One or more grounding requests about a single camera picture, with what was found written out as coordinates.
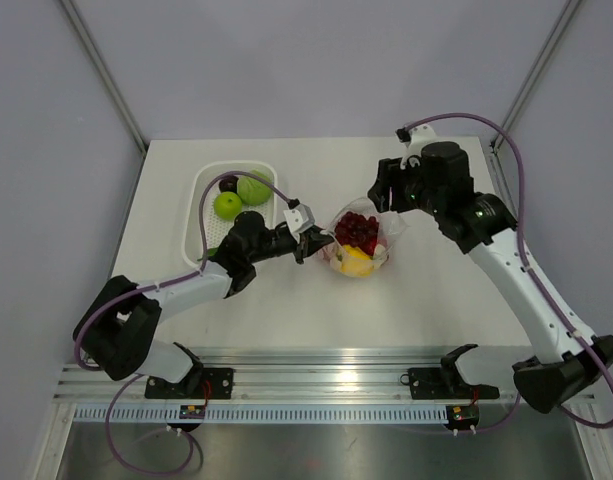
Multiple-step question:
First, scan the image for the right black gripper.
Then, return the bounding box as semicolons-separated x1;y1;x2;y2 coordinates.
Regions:
368;155;445;218

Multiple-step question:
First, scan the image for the dark red grape bunch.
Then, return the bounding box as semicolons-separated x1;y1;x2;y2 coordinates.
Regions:
334;211;379;257

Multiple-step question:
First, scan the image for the yellow bell pepper toy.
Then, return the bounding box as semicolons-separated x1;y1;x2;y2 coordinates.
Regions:
340;245;374;278

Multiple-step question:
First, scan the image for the clear zip top bag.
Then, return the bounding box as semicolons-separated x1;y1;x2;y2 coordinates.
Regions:
318;197;408;278

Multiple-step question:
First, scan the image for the red dragon fruit toy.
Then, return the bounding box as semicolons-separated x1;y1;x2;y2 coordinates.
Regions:
317;242;337;263

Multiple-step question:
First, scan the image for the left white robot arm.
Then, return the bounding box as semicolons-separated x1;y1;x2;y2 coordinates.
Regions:
73;212;334;399

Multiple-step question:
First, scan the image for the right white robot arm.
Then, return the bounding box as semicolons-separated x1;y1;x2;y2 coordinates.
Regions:
368;141;613;414

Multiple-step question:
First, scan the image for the green cabbage toy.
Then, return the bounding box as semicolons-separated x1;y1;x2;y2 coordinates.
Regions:
237;170;273;206

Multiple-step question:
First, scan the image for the green apple toy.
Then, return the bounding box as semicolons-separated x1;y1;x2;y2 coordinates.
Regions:
213;191;243;221

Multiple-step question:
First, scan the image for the green chili pepper toy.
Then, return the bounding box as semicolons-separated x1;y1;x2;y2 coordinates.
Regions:
197;248;217;262

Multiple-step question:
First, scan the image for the white perforated plastic basket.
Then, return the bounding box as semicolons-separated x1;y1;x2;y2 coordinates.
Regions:
180;159;279;269

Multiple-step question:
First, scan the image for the left small circuit board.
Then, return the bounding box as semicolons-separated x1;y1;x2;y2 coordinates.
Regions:
179;405;206;420

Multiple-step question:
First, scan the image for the small circuit board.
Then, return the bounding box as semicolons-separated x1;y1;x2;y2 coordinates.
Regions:
446;404;480;430
179;405;206;420

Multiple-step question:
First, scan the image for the right small circuit board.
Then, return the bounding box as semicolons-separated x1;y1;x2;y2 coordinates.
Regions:
446;404;480;430

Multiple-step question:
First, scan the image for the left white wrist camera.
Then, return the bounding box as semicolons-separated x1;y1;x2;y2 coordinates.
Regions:
283;200;315;240

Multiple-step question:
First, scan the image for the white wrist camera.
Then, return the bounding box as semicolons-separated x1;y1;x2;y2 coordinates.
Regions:
283;200;315;240
396;123;437;171

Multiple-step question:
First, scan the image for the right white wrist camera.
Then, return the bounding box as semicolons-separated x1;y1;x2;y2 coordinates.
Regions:
396;123;437;171

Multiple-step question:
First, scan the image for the aluminium mounting rail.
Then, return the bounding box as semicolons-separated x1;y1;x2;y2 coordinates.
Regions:
53;346;532;405

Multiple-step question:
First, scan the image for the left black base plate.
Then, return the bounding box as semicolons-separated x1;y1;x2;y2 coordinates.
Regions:
144;367;235;400

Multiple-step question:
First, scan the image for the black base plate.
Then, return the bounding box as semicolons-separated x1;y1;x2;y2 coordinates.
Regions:
144;367;235;400
399;367;500;401

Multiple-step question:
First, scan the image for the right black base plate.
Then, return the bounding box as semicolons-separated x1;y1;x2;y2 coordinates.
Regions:
399;367;500;401

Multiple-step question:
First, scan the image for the right aluminium frame post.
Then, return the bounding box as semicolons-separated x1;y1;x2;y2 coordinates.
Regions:
501;0;585;133

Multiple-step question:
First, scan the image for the aluminium frame post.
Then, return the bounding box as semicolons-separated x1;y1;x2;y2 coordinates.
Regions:
56;0;149;159
501;0;585;133

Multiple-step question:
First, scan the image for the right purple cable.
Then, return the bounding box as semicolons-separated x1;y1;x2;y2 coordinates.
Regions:
395;112;613;436

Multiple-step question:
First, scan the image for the white slotted cable duct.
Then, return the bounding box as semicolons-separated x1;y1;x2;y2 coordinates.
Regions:
73;404;448;425

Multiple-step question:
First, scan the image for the left aluminium frame post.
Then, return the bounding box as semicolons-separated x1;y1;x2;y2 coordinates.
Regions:
56;0;149;159

